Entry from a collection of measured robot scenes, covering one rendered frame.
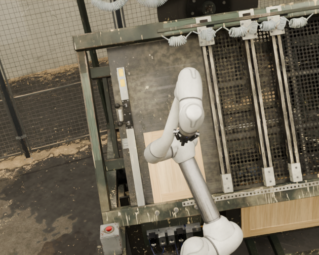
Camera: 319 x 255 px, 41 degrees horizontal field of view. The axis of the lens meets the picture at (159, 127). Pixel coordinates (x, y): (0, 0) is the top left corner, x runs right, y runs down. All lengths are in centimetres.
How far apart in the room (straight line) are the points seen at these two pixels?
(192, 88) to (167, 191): 124
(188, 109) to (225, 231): 91
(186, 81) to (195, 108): 15
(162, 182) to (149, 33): 101
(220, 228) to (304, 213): 127
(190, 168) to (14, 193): 290
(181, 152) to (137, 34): 93
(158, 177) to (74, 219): 161
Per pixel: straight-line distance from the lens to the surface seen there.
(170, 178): 293
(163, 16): 343
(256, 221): 347
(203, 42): 289
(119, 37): 289
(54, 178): 495
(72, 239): 416
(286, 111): 303
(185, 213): 294
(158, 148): 219
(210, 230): 244
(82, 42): 291
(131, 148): 289
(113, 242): 278
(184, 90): 186
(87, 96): 291
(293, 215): 355
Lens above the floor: 285
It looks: 32 degrees down
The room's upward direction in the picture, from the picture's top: 8 degrees counter-clockwise
